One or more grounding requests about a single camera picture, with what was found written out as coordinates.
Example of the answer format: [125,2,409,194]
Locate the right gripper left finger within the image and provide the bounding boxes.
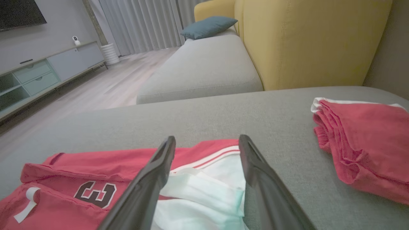
[97,135,177,230]

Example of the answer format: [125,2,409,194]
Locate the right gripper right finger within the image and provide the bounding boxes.
[238,134,316,230]

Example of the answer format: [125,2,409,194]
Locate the red Bulls basketball jersey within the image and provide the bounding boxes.
[0,139,250,230]

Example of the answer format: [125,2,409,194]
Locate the red white-striped basketball shorts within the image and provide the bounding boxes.
[310,97,409,205]

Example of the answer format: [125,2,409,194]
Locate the white ribbed plant pot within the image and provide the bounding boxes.
[100,43,120,66]

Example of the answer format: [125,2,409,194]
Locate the pale green cabinet drawer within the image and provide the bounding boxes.
[12,60,52,84]
[23,72,61,96]

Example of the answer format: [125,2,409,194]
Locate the long low TV cabinet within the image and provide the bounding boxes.
[0,41,109,122]

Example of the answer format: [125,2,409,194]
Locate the large yellow sofa backrest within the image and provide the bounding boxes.
[234,0,393,91]

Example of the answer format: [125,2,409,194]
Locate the light sheer curtain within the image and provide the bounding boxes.
[98,0,186,57]

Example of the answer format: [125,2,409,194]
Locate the tall indoor plant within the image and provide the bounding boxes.
[81,0,109,47]

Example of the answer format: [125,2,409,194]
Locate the blue throw pillow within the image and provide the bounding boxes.
[180,16,239,40]

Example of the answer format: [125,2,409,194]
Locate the grey curtain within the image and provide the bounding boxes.
[177,0,205,29]

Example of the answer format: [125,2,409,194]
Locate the yellow sofa armrest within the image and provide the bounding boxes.
[194,0,237,23]

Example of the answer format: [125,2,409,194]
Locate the black wall television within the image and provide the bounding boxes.
[0,0,48,32]

